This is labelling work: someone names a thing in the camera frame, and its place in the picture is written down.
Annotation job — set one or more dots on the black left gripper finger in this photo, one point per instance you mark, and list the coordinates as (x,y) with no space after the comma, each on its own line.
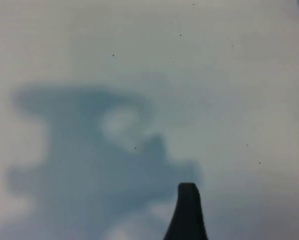
(187,215)

